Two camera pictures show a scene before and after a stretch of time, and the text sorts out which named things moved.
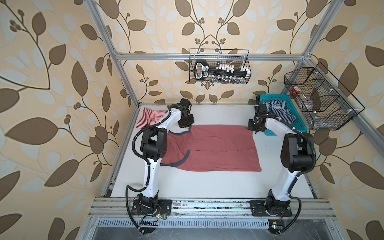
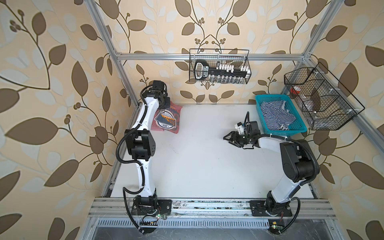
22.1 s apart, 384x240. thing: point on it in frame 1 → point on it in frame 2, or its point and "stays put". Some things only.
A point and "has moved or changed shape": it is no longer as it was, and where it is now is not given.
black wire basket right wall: [326, 104] stays put
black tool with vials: [219, 73] stays put
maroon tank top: [221, 148] has moved or changed shape
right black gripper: [249, 126] → [235, 139]
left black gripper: [190, 123] → [166, 101]
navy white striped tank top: [280, 109] stays put
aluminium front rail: [122, 208] stays put
